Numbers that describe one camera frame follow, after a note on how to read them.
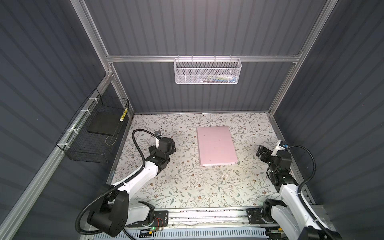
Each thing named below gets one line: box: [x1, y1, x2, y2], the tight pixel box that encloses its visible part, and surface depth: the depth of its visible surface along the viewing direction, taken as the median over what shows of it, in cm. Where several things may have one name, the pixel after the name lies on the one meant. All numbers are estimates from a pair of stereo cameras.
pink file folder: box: [196, 126, 238, 166], surface depth 101 cm
